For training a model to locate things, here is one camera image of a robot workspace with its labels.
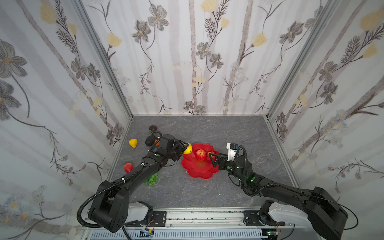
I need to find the red flower-shaped fruit bowl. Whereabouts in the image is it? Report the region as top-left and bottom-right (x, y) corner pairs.
(182, 143), (219, 180)

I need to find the red apple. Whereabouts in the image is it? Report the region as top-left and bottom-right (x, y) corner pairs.
(196, 149), (207, 161)

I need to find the yellow lemon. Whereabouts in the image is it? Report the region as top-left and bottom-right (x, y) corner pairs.
(184, 144), (193, 155)

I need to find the red yellow pomegranate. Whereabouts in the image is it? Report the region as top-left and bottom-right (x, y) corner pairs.
(207, 151), (216, 160)

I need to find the dark green avocado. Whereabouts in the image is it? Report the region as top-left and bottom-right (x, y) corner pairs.
(145, 136), (156, 147)

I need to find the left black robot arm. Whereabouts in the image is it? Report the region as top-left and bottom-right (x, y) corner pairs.
(76, 134), (192, 233)

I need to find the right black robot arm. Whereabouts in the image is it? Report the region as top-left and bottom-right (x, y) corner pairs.
(208, 153), (349, 240)

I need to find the dark mangosteen with green leaves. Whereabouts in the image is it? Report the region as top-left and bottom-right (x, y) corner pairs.
(149, 125), (158, 134)

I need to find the yellow pear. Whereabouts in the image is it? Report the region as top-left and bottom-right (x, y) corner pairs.
(129, 139), (138, 150)

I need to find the green grape bunch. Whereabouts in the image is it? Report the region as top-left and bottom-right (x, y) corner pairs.
(145, 173), (159, 187)

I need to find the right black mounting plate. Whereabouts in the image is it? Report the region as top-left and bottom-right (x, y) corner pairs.
(243, 211), (286, 227)

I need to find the black mounting plate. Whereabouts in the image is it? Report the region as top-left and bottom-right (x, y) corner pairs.
(243, 211), (286, 227)
(144, 211), (167, 228)

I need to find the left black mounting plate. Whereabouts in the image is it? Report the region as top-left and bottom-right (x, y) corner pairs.
(144, 211), (167, 228)

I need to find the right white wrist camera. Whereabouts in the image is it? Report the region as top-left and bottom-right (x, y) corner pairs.
(227, 143), (239, 162)

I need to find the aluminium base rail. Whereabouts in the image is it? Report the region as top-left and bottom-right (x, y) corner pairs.
(80, 206), (334, 240)

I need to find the white perforated cable duct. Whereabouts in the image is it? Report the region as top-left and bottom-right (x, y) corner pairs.
(89, 229), (265, 240)

